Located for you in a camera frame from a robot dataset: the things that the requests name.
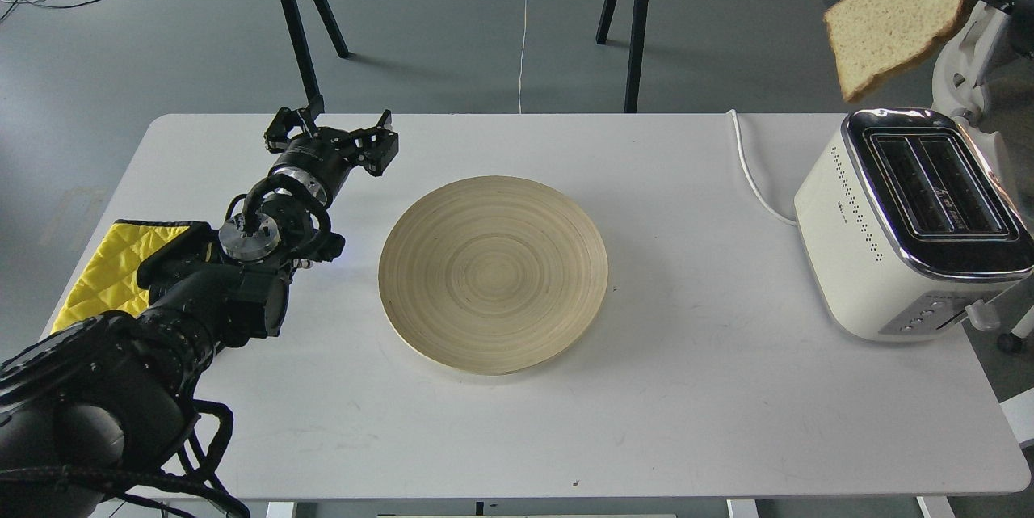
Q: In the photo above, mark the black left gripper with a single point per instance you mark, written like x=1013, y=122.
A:
x=321, y=158

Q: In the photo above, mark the slice of brown bread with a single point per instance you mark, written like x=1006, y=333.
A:
x=873, y=40

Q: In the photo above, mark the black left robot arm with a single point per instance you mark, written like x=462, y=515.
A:
x=108, y=404

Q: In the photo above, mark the cream and chrome toaster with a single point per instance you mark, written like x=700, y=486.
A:
x=904, y=228

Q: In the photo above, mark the white office chair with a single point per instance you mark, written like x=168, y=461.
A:
x=960, y=90

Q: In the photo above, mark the round wooden plate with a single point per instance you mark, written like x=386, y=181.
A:
x=493, y=275

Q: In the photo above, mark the yellow quilted cloth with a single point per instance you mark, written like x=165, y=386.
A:
x=109, y=279

